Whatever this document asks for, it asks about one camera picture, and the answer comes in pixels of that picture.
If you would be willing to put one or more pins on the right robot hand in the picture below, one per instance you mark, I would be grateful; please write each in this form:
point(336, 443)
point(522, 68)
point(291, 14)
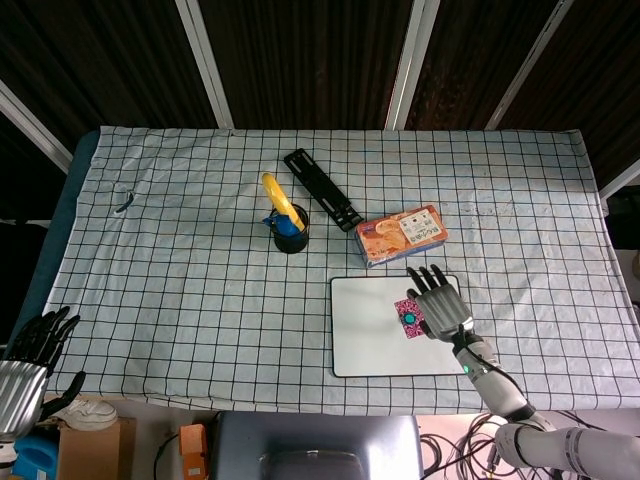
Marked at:
point(440, 307)

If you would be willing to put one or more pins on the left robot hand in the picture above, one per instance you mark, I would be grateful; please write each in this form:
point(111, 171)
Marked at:
point(22, 380)

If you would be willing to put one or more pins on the teal round magnet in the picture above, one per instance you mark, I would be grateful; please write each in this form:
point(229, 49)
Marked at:
point(410, 318)

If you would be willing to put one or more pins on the pink patterned card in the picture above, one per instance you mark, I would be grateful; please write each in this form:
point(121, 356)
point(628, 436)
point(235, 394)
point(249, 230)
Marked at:
point(407, 327)

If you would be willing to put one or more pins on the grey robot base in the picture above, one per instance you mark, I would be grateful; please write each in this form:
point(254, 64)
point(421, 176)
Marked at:
point(317, 446)

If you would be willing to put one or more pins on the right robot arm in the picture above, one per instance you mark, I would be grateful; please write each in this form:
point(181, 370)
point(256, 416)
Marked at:
point(520, 415)

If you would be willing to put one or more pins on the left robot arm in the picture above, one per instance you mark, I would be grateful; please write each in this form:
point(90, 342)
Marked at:
point(6, 455)

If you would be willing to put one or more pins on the white rectangular board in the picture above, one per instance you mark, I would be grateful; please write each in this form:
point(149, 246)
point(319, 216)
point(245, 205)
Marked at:
point(380, 330)

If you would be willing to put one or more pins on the blue plastic container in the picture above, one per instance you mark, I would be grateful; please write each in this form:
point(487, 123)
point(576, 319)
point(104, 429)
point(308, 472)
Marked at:
point(36, 456)

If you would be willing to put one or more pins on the white sneaker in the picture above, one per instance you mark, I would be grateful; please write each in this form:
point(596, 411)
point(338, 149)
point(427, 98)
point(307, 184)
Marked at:
point(90, 412)

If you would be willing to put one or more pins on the orange snack box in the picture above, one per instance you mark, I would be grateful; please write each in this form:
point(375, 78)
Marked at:
point(400, 235)

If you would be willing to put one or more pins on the cardboard box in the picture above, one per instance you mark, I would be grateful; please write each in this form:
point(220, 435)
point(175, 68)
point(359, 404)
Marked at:
point(95, 452)

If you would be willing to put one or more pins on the black pen cup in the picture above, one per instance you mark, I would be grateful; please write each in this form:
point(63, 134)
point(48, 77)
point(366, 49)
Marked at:
point(291, 235)

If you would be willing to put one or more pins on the blue toy figure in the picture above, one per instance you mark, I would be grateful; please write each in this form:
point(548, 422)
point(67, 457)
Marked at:
point(280, 223)

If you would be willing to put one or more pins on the orange small box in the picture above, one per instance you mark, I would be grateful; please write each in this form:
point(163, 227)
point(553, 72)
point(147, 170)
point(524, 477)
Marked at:
point(192, 450)

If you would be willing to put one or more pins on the yellow banana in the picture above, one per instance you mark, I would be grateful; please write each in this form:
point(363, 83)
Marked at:
point(281, 197)

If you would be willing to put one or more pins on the checkered tablecloth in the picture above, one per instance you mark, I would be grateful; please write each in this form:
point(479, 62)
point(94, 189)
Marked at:
point(200, 300)

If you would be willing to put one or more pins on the black plastic bracket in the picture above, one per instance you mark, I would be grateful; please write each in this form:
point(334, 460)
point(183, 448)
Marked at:
point(323, 189)

